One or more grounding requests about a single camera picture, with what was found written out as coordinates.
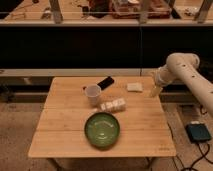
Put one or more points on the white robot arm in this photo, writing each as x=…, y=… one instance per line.
x=183, y=66

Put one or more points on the green ceramic bowl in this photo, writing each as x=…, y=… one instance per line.
x=102, y=130

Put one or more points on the clear plastic bottle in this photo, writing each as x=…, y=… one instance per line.
x=114, y=106

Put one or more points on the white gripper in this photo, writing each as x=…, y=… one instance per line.
x=162, y=78

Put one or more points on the white sponge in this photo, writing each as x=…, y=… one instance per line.
x=134, y=87

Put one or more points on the long wooden bench shelf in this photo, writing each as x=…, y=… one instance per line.
x=75, y=72

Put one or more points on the wooden table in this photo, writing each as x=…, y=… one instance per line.
x=70, y=128

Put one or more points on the white plastic cup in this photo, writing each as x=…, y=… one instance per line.
x=93, y=93

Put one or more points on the black foot pedal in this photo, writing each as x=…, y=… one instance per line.
x=198, y=133

